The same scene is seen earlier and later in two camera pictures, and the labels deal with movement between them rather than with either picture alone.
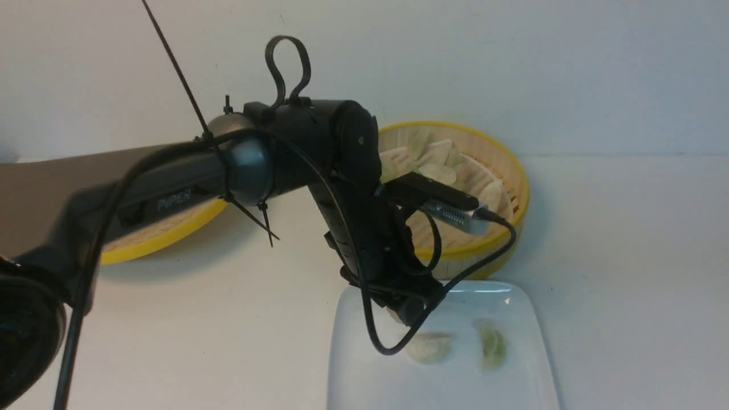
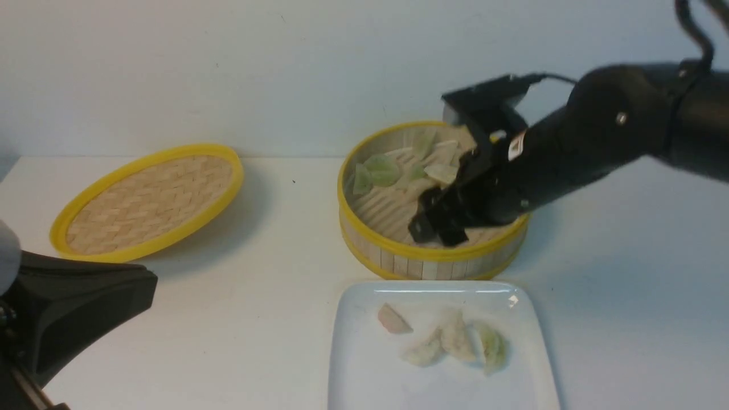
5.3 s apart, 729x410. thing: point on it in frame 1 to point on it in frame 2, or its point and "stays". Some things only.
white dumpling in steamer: (439, 173) stays
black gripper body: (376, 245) to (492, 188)
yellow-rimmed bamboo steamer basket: (470, 161) stays
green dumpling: (494, 347) stays
